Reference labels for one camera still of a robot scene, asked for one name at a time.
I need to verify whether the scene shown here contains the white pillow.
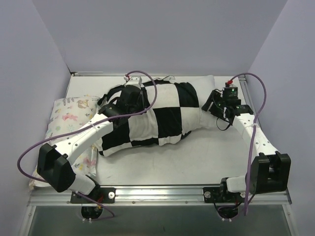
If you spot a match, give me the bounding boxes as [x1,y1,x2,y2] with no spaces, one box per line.
[162,74,217,130]

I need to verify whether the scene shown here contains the black white checkered pillowcase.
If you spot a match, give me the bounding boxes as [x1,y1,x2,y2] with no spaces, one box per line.
[95,79,201,157]

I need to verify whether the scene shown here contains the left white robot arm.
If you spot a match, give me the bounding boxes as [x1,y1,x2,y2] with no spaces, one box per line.
[37,85,145,202]

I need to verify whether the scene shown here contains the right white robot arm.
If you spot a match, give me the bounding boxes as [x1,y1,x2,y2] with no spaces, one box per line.
[202,87,291,201]

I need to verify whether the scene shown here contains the floral patterned pillow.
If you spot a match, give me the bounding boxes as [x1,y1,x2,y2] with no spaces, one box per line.
[29,95,102,191]

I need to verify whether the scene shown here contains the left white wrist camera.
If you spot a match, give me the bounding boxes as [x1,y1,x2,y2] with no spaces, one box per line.
[124,76,142,88]

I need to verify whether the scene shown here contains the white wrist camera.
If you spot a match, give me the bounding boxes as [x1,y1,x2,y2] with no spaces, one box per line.
[223,80,237,89]
[124,76,142,88]

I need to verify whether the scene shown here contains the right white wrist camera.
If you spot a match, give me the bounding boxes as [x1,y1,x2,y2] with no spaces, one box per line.
[223,80,237,89]

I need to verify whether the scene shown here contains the thin black cable loop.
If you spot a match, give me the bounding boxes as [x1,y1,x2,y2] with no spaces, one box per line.
[216,115,234,131]

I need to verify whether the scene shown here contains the right aluminium rail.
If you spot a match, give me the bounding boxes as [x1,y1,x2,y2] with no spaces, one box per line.
[238,75,256,115]

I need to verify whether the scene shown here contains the aluminium rail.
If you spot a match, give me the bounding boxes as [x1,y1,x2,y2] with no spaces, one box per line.
[27,182,293,207]
[238,75,256,115]

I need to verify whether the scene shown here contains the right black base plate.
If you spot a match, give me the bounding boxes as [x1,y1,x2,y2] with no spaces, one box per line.
[203,186,244,204]

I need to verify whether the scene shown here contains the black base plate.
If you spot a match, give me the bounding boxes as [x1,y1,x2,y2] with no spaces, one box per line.
[70,186,116,204]
[203,186,244,204]

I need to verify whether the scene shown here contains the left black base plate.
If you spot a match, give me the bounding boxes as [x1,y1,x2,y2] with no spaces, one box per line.
[70,186,116,204]

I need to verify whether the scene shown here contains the front aluminium rail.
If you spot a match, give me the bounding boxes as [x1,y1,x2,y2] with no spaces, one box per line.
[27,182,293,207]

